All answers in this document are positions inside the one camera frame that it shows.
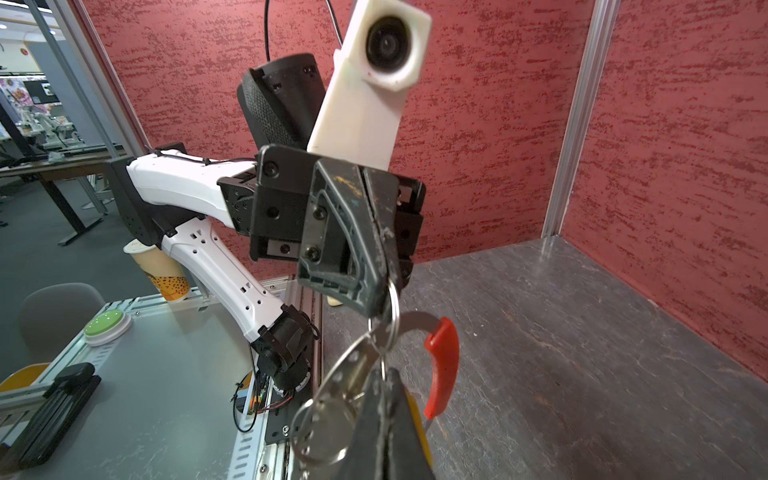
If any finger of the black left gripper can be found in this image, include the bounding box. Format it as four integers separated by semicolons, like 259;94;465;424
297;158;387;318
362;167;426;288

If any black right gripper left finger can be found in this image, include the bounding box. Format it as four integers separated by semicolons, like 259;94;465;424
335;367;403;479

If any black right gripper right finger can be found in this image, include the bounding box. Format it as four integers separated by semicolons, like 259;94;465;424
395;385;435;479

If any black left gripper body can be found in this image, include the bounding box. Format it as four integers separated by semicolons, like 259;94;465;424
248;143;427;265

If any perforated metal keyring red handle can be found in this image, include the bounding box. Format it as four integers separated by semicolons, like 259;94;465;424
290;293;460;479

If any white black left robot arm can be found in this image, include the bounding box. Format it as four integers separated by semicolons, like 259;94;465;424
107;53;426;391

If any left circuit board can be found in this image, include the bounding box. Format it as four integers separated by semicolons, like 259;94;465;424
231;372;281;433

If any patterned paper cup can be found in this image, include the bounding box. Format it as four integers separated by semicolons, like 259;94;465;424
123;239;191;302

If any background office desk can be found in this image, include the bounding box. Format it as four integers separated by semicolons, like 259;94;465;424
1;152;112;247

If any green push button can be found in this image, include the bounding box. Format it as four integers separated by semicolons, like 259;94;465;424
83;309;132;347

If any grey office chair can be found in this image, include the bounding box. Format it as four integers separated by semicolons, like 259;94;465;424
18;283;105;363

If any black folded stand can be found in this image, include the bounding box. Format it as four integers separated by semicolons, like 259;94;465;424
1;362;101;475

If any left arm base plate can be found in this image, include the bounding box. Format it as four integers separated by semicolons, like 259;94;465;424
263;369;314;445

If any left front aluminium post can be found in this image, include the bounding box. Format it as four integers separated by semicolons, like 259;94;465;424
47;1;151;156

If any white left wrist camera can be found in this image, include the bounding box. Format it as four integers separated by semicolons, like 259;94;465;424
307;1;432;170

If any left aluminium corner post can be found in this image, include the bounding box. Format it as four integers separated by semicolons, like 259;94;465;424
541;0;621;238

